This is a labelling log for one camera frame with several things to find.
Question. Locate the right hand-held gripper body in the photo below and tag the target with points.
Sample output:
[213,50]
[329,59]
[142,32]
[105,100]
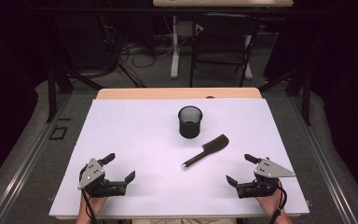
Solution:
[268,170]

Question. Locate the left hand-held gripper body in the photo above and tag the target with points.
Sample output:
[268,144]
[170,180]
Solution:
[91,174]

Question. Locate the brown comb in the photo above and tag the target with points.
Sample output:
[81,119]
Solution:
[213,145]

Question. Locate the black mesh cup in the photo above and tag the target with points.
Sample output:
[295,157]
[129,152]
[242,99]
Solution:
[190,126]

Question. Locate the person's left hand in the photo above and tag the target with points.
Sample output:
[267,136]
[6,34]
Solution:
[96,203]

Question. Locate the person's right hand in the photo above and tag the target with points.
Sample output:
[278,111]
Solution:
[272,203]

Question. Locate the white board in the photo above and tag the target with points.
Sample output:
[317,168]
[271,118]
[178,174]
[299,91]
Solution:
[143,133]

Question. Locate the black metal stand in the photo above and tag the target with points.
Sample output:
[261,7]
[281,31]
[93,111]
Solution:
[306,93]
[52,93]

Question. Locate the wooden table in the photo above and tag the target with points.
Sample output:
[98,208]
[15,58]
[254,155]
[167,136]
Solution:
[167,93]

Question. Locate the desk with white legs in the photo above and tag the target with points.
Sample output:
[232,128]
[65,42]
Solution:
[175,53]

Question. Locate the black folding chair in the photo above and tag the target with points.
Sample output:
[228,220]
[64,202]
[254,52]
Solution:
[222,34]

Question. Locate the white box under desk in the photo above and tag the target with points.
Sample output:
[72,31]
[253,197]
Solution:
[185,28]

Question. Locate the aluminium rail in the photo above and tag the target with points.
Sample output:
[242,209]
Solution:
[320,161]
[31,158]

